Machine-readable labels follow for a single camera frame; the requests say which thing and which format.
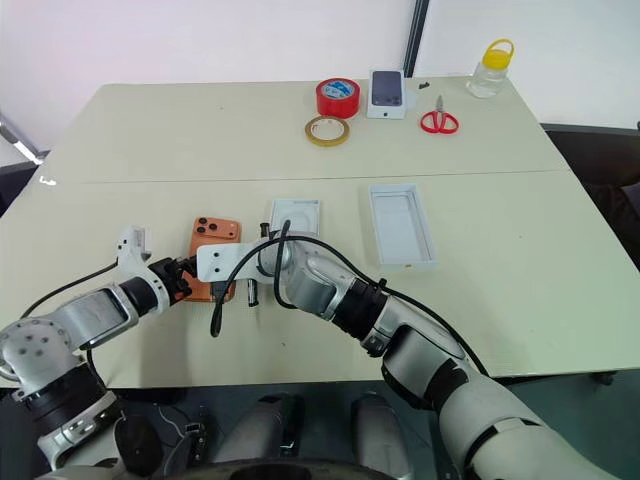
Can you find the yellow tape roll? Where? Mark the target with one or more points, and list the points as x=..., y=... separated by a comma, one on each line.
x=312, y=134

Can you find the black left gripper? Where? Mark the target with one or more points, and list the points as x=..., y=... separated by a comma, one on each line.
x=164, y=274

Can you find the white box base round imprint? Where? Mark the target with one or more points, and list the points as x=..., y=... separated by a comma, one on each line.
x=300, y=217

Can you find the orange phone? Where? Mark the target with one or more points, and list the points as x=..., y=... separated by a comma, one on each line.
x=220, y=230

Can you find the small black device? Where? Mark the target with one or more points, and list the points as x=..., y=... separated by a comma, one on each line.
x=196, y=435

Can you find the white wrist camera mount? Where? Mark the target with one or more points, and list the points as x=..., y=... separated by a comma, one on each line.
x=131, y=250
x=225, y=262

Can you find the white open box lid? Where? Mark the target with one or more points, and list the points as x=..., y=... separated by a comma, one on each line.
x=402, y=225

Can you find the white box with phone print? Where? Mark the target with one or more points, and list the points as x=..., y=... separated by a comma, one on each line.
x=387, y=92

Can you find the grey rounded shape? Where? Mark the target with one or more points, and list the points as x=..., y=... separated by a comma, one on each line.
x=260, y=430

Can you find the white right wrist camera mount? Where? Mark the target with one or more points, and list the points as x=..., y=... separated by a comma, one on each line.
x=225, y=262

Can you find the clear jar yellow lid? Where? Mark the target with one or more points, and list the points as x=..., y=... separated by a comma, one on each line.
x=487, y=75

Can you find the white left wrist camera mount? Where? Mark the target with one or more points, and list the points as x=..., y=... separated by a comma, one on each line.
x=131, y=250

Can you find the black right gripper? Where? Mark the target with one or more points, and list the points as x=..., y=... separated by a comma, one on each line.
x=253, y=295

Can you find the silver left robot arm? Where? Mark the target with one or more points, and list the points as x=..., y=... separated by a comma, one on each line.
x=90, y=312

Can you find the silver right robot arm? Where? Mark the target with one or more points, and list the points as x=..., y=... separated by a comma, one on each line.
x=500, y=410

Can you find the dark vertical frame post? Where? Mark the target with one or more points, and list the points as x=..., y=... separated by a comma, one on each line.
x=416, y=35

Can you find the silver metal bar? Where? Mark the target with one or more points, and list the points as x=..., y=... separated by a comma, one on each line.
x=20, y=142

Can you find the red tape roll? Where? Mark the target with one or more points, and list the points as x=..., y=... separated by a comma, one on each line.
x=337, y=97

